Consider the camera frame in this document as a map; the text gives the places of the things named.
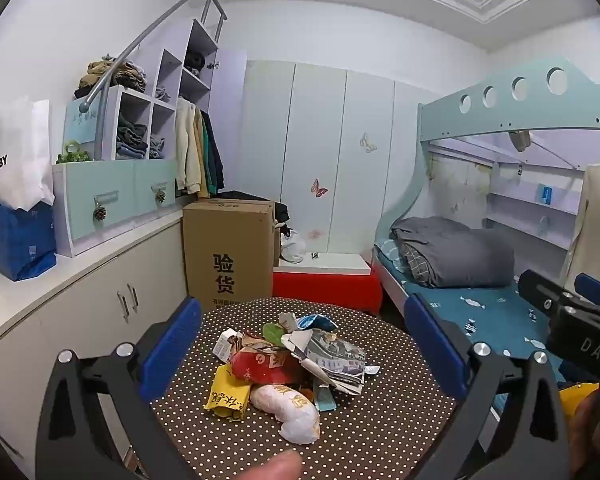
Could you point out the grey metal handrail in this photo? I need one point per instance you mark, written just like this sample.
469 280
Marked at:
130 45

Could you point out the cardboard box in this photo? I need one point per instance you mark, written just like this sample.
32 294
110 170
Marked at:
225 250

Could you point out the yellow snack packet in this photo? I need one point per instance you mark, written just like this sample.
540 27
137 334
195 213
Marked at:
225 395

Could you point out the lilac cubby shelf unit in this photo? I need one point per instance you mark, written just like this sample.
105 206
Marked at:
172 67

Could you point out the teal drawer unit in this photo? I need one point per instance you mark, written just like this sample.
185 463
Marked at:
110 192

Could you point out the white wardrobe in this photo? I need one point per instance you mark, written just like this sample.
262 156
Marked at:
340 160

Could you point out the red snack packet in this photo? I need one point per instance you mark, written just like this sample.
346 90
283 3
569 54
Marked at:
265 367

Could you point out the white printed paper slip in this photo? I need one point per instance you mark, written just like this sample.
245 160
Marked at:
225 347

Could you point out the plaid pillow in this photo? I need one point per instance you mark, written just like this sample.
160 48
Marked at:
415 265

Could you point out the teal small packet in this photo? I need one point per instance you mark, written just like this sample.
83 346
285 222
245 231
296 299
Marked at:
325 400

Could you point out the black hanging garment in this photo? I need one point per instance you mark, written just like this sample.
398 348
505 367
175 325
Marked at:
217 155

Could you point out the person's left hand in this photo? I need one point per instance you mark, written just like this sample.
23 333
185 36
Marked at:
280 467

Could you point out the pine cone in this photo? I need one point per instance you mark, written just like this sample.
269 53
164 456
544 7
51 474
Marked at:
160 196
99 213

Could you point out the green hanging garment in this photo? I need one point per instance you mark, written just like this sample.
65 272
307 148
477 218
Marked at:
209 160

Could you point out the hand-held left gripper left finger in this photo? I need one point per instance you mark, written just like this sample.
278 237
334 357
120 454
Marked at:
172 345

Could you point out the white orange-print packet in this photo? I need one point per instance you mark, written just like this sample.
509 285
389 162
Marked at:
290 417

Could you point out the lilac cabinet door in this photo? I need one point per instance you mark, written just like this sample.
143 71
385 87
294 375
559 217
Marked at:
230 110

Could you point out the pink butterfly sticker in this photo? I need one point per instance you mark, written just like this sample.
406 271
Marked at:
318 187

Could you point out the white paper shopping bag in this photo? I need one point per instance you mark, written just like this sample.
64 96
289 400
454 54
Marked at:
15 155

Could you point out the lilac wall shelf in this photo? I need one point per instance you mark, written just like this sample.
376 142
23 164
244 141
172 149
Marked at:
520 210

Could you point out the cream hanging garment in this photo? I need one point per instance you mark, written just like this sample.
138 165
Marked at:
597 220

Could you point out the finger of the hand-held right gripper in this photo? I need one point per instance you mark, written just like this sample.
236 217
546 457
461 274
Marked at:
597 290
542 292

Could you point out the blue packaging bag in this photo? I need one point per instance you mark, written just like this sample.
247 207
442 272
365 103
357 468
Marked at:
20 245

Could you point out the black folded clothes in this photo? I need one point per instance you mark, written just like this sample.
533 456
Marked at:
194 62

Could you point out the teal bunk bed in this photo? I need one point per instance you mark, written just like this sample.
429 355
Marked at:
480 120

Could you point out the green wrapper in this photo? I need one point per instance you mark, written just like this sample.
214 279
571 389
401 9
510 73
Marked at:
272 332

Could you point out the folded grey clothes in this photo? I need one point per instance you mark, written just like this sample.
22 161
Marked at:
156 146

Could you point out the folded dark jeans stack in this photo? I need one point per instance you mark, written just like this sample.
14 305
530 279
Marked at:
130 137

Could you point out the blue white crumpled wrapper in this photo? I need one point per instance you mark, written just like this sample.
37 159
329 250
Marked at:
315 321

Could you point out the person's right hand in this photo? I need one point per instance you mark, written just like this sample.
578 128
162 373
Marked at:
597 435

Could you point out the white crumpled paper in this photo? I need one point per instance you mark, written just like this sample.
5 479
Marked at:
287 321

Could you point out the blue fish-print bedsheet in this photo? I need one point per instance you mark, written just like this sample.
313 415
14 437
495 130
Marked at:
480 315

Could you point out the cream hanging jacket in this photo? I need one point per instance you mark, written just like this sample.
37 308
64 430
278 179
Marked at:
186 150

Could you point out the white blue printed packet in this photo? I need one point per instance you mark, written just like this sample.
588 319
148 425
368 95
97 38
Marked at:
332 357

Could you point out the grey duvet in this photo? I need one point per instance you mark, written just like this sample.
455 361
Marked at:
460 255

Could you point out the round polka-dot table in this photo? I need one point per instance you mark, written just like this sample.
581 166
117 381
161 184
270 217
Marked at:
380 435

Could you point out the yellow plastic bag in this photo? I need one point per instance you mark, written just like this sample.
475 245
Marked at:
577 397

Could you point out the small blue box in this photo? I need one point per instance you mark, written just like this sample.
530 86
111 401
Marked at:
545 195

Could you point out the red low cabinet white top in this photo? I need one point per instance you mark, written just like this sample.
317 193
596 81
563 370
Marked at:
325 285

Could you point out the olive clothes pile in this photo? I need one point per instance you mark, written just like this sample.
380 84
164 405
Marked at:
105 75

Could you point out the white plastic bag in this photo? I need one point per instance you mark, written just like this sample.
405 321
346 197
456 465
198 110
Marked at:
292 249

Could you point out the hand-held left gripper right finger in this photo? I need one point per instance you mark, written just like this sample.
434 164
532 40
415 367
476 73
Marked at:
432 345

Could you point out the beige butterfly sticker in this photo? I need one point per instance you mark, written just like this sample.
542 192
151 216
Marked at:
367 143

